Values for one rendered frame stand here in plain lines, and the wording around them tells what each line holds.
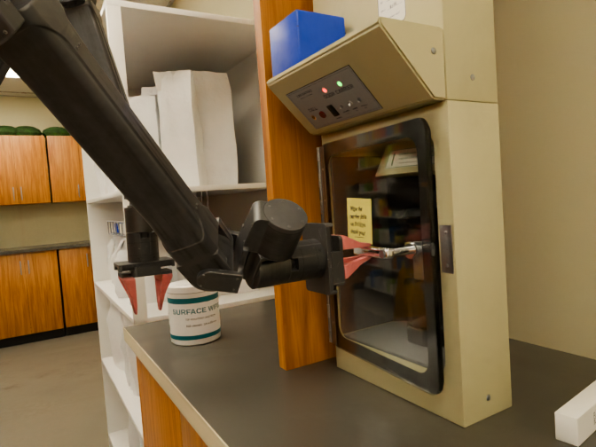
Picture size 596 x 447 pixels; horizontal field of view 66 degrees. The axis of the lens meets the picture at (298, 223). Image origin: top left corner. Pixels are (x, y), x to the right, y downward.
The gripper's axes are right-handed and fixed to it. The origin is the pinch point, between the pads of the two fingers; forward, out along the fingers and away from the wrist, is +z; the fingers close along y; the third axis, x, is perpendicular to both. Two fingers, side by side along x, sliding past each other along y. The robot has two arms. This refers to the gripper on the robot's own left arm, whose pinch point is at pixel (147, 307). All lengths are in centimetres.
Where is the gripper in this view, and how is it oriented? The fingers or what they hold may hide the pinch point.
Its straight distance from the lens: 94.9
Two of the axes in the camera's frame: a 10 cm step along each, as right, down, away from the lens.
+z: 0.6, 10.0, 0.5
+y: 8.6, -0.8, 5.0
